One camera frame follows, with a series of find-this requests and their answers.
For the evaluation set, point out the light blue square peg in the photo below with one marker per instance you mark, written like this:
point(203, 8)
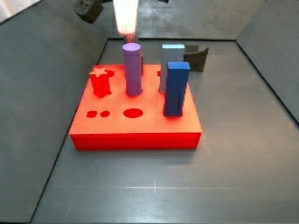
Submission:
point(173, 53)

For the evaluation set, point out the red star peg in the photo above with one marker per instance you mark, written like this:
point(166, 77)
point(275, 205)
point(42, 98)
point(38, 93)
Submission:
point(101, 83)

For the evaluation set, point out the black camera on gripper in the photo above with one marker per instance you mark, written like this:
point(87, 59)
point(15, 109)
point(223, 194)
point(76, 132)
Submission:
point(88, 10)

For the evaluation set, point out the purple cylinder peg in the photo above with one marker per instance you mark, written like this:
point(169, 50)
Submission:
point(133, 64)

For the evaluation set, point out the dark blue rectangular peg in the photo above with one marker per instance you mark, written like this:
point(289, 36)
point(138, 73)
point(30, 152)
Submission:
point(178, 74)

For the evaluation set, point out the red fixture base block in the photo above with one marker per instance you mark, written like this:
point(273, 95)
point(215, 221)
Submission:
point(122, 122)

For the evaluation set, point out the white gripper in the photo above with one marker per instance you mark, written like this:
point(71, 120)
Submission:
point(126, 13)

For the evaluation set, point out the dark olive curved fixture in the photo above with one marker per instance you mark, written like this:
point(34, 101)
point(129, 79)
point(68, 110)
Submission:
point(195, 56)

